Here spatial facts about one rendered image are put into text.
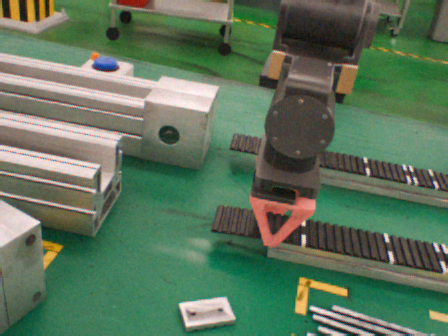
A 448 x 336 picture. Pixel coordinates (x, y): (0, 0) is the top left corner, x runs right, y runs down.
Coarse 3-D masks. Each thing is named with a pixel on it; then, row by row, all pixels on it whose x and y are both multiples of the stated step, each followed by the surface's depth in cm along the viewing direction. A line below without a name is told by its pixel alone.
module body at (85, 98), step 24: (0, 72) 70; (24, 72) 75; (48, 72) 74; (72, 72) 74; (96, 72) 75; (0, 96) 69; (24, 96) 70; (48, 96) 68; (72, 96) 68; (96, 96) 68; (120, 96) 69; (144, 96) 74; (48, 120) 71; (72, 120) 70; (96, 120) 69; (120, 120) 68
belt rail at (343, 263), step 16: (272, 256) 56; (288, 256) 56; (304, 256) 56; (320, 256) 56; (336, 256) 55; (352, 272) 56; (368, 272) 55; (384, 272) 55; (400, 272) 56; (416, 272) 54; (432, 272) 54; (432, 288) 55
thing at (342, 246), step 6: (336, 228) 57; (342, 228) 58; (336, 234) 56; (342, 234) 57; (348, 234) 57; (336, 240) 55; (342, 240) 56; (348, 240) 56; (336, 246) 54; (342, 246) 55; (348, 246) 55; (336, 252) 54; (342, 252) 54; (348, 252) 54
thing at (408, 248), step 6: (402, 240) 57; (408, 240) 57; (402, 246) 56; (408, 246) 57; (414, 246) 56; (402, 252) 56; (408, 252) 55; (414, 252) 55; (408, 258) 54; (414, 258) 54; (408, 264) 54; (414, 264) 54; (420, 264) 54
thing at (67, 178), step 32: (0, 128) 58; (32, 128) 58; (64, 128) 59; (0, 160) 51; (32, 160) 52; (64, 160) 53; (96, 160) 58; (0, 192) 55; (32, 192) 53; (64, 192) 52; (96, 192) 53; (64, 224) 55; (96, 224) 56
